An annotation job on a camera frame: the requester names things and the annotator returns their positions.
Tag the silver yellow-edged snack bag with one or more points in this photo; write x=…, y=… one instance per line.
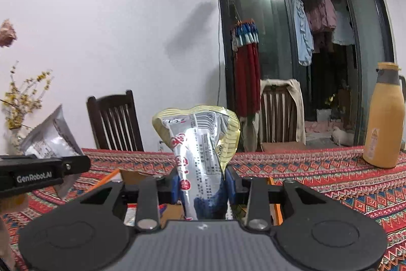
x=196, y=163

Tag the white cloth bag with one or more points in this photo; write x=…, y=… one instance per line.
x=249, y=131

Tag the white hanging garment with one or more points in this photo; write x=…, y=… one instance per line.
x=344, y=31

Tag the white patterned vase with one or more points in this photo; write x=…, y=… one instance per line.
x=16, y=140

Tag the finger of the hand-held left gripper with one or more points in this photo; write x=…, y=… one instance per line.
x=77, y=164

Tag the pink hanging garment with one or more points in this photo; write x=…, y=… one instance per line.
x=323, y=13

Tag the yellow flower branches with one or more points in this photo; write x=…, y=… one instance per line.
x=22, y=99

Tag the yellow thermos jug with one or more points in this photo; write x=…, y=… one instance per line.
x=383, y=125

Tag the chair with beige cloth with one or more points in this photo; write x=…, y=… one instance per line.
x=298, y=106

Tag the grey silver snack bag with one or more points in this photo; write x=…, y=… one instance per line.
x=54, y=140

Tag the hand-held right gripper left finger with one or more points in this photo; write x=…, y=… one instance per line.
x=175, y=191

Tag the dark wooden chair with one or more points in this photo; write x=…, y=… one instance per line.
x=114, y=121

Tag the light blue hanging garment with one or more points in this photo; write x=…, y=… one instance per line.
x=303, y=33

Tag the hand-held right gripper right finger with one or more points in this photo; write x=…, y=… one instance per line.
x=231, y=191

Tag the pink artificial flowers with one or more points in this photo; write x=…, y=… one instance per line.
x=7, y=33

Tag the red patterned tablecloth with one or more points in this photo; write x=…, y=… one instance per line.
x=317, y=169

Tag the dark framed sliding door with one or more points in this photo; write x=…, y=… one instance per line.
x=368, y=67

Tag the orange cardboard box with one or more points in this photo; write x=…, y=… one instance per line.
x=131, y=177

